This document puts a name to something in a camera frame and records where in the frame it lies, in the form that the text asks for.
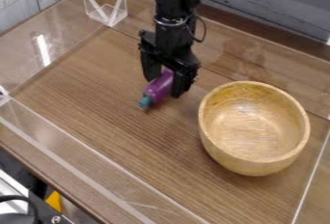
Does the yellow black device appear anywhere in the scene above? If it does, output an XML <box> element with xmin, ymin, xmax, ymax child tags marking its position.
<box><xmin>28</xmin><ymin>185</ymin><xmax>89</xmax><ymax>224</ymax></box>

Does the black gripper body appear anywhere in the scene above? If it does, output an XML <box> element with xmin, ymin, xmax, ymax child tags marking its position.
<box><xmin>138</xmin><ymin>16</ymin><xmax>201</xmax><ymax>75</ymax></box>

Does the brown wooden bowl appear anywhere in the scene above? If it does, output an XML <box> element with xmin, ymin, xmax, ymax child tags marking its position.
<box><xmin>199</xmin><ymin>81</ymin><xmax>311</xmax><ymax>177</ymax></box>

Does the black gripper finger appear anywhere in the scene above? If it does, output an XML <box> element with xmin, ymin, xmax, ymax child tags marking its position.
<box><xmin>171</xmin><ymin>69</ymin><xmax>196</xmax><ymax>98</ymax></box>
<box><xmin>140</xmin><ymin>53</ymin><xmax>161</xmax><ymax>81</ymax></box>

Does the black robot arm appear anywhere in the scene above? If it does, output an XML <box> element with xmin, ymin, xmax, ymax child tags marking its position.
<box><xmin>137</xmin><ymin>0</ymin><xmax>205</xmax><ymax>98</ymax></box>

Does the black cable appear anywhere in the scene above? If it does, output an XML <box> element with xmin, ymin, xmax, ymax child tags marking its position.
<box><xmin>0</xmin><ymin>194</ymin><xmax>44</xmax><ymax>224</ymax></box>

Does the purple toy eggplant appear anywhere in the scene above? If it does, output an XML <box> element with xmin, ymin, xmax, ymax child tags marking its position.
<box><xmin>138</xmin><ymin>69</ymin><xmax>173</xmax><ymax>108</ymax></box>

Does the clear acrylic tray wall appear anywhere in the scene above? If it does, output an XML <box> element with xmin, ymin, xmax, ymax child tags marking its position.
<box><xmin>0</xmin><ymin>0</ymin><xmax>330</xmax><ymax>224</ymax></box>

